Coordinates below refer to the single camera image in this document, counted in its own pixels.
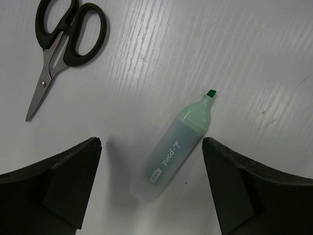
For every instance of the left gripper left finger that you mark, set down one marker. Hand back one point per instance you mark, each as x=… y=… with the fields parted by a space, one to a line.
x=50 y=197

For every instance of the black handled scissors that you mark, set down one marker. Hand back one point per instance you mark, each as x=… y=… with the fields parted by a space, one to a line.
x=59 y=46

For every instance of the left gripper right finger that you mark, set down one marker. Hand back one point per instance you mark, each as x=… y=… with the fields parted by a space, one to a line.
x=251 y=198

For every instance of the green highlighter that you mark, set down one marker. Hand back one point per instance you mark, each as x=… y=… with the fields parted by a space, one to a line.
x=180 y=138

